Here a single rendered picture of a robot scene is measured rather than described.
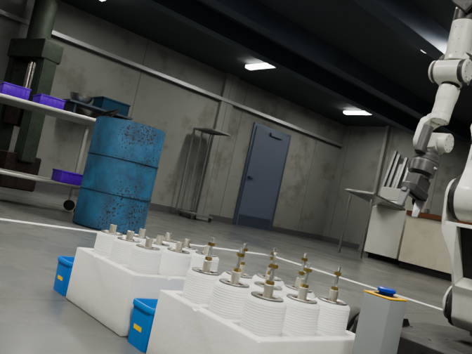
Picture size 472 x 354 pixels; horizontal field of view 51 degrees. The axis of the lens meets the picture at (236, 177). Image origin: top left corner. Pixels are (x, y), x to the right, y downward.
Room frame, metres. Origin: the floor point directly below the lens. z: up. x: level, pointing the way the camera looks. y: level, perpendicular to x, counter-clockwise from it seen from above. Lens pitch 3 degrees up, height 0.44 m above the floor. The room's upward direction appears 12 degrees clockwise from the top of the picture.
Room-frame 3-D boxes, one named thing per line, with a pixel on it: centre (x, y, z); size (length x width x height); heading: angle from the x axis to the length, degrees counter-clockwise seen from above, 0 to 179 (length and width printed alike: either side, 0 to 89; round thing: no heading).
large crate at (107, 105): (7.98, 2.20, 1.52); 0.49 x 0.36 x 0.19; 130
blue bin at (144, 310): (1.49, 0.07, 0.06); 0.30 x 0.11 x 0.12; 130
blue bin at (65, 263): (1.90, 0.43, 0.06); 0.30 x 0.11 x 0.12; 132
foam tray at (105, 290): (1.73, 0.21, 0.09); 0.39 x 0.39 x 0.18; 42
